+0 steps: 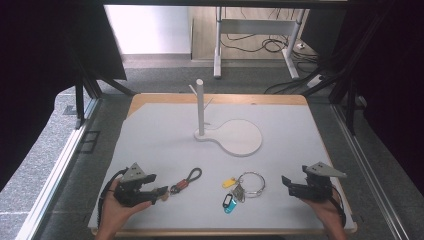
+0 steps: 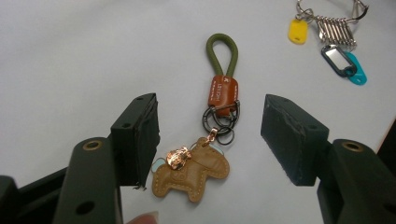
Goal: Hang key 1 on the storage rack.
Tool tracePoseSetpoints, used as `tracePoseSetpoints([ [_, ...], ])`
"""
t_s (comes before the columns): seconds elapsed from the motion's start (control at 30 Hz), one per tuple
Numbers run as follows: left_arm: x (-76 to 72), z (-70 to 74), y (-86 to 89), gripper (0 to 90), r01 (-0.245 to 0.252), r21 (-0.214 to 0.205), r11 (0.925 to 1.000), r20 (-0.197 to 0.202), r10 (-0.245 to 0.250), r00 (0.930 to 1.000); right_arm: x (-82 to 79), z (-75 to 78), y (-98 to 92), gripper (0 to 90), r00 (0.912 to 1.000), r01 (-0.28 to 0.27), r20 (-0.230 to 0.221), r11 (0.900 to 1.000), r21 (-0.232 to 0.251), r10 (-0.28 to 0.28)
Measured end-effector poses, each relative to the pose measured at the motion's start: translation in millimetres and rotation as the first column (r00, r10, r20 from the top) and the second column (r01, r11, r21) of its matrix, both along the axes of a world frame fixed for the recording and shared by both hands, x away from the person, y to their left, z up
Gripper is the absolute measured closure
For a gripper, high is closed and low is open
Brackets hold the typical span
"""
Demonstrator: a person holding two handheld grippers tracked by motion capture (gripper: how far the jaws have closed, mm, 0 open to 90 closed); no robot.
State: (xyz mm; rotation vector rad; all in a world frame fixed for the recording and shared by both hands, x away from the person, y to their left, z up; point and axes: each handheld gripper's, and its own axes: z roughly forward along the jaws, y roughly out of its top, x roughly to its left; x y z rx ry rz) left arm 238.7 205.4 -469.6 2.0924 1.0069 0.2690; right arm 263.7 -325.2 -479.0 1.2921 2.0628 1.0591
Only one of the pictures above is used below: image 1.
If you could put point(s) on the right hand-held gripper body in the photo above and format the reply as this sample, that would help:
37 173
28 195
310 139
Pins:
316 186

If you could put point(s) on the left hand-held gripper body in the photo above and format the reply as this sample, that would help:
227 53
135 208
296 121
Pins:
130 191

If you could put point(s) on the white key stand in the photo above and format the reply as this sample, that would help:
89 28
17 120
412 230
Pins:
240 138

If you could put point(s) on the person's left hand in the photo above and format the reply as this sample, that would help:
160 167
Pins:
115 210

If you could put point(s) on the person's right hand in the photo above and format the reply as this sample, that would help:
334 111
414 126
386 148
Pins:
325 210

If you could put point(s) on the white table mat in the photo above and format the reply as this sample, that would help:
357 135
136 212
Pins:
166 140

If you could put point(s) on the black metal stand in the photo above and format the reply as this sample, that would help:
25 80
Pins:
87 88
350 100

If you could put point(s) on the wooden table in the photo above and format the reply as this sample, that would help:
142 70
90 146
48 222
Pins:
233 98

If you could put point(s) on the white power strip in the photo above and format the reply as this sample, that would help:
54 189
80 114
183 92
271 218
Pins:
315 81

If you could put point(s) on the dark curtain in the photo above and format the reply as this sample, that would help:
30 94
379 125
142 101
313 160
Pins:
393 83
36 83

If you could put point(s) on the white panel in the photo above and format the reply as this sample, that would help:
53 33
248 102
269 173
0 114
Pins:
146 30

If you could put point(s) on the aluminium frame rail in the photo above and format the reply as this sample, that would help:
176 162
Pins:
56 173
366 173

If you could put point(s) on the white desk frame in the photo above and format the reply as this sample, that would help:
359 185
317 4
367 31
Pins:
256 26

